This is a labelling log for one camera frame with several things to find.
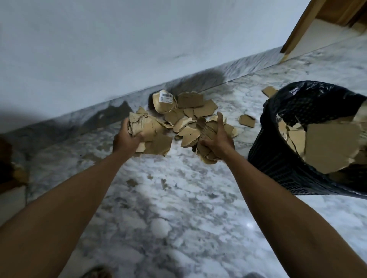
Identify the person's right hand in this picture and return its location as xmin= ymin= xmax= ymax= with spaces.
xmin=198 ymin=112 xmax=236 ymax=162

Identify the person's left hand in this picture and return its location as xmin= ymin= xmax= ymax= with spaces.
xmin=113 ymin=117 xmax=145 ymax=155

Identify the handful of brown cardboard scraps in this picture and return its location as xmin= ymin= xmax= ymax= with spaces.
xmin=179 ymin=116 xmax=239 ymax=165
xmin=128 ymin=112 xmax=173 ymax=157

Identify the person's left forearm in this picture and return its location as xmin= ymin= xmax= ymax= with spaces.
xmin=0 ymin=150 xmax=134 ymax=278

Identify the person's right forearm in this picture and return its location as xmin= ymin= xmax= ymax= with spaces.
xmin=218 ymin=148 xmax=367 ymax=278

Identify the pile of torn cardboard pieces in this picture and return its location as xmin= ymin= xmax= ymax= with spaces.
xmin=136 ymin=91 xmax=227 ymax=135

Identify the cardboard piece with white label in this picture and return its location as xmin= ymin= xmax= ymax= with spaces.
xmin=152 ymin=89 xmax=177 ymax=114

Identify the black mesh waste bin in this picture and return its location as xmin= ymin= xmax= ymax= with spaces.
xmin=247 ymin=99 xmax=367 ymax=200

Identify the heap of cardboard scraps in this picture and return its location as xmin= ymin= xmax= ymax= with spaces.
xmin=276 ymin=99 xmax=367 ymax=175

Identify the black plastic bin bag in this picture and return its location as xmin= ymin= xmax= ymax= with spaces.
xmin=259 ymin=80 xmax=367 ymax=195

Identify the large torn cardboard sheet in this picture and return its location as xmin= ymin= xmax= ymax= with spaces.
xmin=304 ymin=122 xmax=361 ymax=174

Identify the wooden door frame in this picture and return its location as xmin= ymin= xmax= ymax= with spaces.
xmin=280 ymin=0 xmax=367 ymax=63

